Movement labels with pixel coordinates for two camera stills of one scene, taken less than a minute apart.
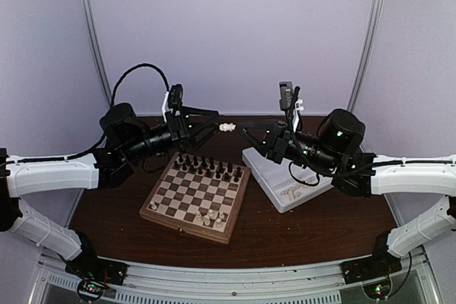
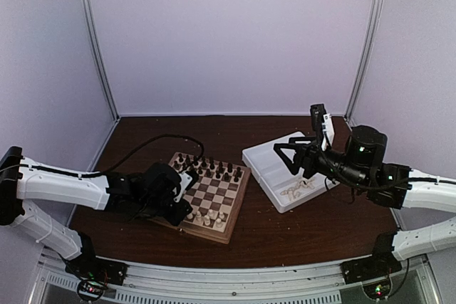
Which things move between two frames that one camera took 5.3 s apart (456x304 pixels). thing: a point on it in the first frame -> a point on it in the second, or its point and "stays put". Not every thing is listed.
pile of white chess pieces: x=294 y=192 stays put
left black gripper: x=177 y=130 -> x=175 y=218
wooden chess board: x=198 y=196 stays put
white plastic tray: x=287 y=184 stays put
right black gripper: x=273 y=152 -> x=309 y=152
